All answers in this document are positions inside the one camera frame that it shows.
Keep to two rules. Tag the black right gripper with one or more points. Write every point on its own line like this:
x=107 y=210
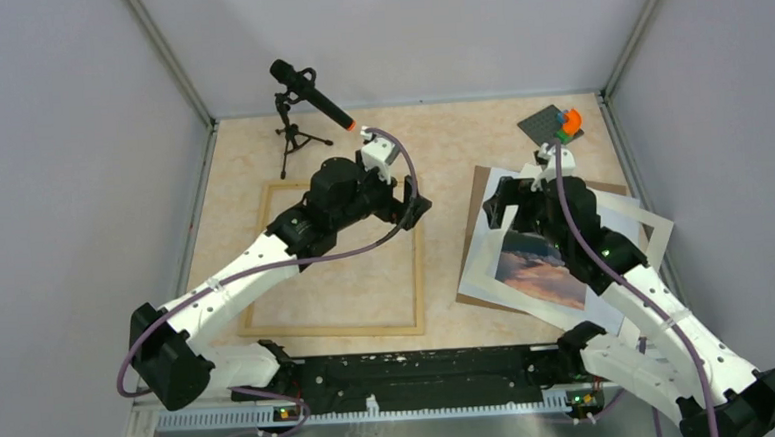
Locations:
x=509 y=187

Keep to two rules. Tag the white mat board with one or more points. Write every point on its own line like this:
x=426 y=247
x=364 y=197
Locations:
x=649 y=232

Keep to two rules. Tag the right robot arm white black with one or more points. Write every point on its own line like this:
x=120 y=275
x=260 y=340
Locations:
x=705 y=388

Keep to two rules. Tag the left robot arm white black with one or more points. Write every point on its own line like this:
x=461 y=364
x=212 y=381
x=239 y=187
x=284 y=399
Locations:
x=165 y=355

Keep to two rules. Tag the sunset cloud photo print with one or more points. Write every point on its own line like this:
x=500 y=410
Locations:
x=529 y=264

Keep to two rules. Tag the aluminium front rail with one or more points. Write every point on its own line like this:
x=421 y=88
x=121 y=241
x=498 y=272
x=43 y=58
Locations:
x=266 y=414

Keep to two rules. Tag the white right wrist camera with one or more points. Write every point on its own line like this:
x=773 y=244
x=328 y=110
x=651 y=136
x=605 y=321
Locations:
x=555 y=161

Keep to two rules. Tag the black microphone orange tip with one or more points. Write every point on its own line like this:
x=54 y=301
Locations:
x=300 y=87

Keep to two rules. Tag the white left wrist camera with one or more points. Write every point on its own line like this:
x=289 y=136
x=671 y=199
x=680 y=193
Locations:
x=378 y=154

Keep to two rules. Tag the colourful toy brick stack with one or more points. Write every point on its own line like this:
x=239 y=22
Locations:
x=570 y=125

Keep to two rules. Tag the grey building brick baseplate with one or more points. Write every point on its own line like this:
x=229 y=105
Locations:
x=541 y=126

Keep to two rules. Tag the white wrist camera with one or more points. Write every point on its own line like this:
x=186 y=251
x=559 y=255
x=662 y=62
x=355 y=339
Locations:
x=555 y=161
x=378 y=154

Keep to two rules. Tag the brown cardboard backing board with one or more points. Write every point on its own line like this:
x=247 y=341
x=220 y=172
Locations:
x=481 y=175

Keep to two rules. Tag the black mini tripod stand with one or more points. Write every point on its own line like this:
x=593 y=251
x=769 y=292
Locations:
x=294 y=138

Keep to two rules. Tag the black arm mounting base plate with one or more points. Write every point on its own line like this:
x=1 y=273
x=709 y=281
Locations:
x=430 y=380

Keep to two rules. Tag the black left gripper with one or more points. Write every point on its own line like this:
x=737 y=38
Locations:
x=390 y=201

